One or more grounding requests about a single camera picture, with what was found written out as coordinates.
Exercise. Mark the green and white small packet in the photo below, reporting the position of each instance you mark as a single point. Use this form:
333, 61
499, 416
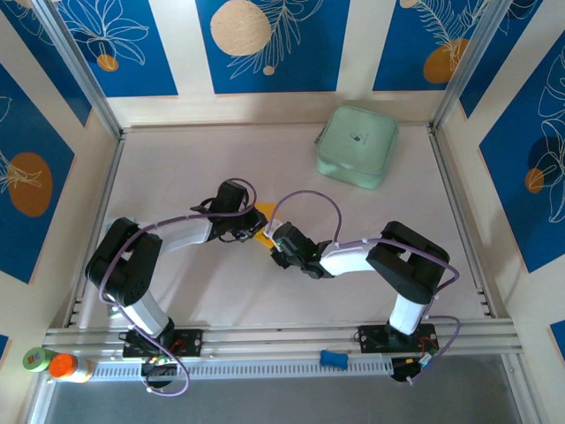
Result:
115, 313

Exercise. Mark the aluminium side rail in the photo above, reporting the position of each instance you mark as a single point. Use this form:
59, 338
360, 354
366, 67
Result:
448, 176
112, 176

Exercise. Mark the orange cap bottle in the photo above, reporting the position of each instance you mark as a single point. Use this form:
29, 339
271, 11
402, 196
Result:
64, 366

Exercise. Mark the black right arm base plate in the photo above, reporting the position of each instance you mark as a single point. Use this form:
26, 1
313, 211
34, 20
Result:
371, 338

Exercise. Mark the aluminium cross rail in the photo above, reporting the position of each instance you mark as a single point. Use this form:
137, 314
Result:
273, 338

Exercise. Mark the aluminium frame post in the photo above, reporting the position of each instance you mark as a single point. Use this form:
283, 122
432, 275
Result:
468, 57
75, 66

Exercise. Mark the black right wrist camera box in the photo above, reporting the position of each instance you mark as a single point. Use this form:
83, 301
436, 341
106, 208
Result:
293, 238

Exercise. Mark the small green circuit board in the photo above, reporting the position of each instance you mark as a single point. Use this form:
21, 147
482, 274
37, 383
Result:
426, 362
159, 361

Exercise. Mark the green tape roll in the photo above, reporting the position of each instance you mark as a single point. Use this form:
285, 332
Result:
37, 360

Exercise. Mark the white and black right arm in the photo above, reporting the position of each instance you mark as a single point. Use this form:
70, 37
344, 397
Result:
410, 265

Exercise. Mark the mint green zip pouch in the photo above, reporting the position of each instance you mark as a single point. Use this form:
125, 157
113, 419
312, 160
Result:
357, 141

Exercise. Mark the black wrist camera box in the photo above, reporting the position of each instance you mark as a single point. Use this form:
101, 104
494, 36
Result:
293, 238
231, 194

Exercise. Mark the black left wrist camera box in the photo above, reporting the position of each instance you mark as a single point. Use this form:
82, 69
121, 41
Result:
231, 194

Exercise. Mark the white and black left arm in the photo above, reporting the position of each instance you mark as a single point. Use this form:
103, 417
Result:
123, 265

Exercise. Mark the yellow cloth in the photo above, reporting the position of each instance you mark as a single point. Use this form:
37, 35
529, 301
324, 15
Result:
266, 207

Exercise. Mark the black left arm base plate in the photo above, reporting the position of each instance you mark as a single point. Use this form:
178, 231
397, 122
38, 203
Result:
192, 342

